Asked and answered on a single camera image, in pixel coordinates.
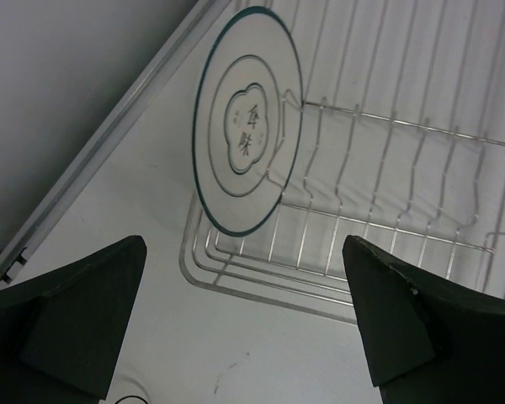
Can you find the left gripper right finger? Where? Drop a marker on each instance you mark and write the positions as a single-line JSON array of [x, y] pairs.
[[426, 339]]

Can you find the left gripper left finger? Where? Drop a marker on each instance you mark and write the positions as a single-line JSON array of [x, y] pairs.
[[61, 332]]

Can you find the white plate green rim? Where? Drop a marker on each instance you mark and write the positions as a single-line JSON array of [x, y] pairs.
[[247, 121]]

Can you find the white floral plate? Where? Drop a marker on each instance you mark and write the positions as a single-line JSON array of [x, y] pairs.
[[132, 399]]

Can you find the wire dish rack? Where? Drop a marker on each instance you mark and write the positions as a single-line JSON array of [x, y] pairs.
[[403, 144]]

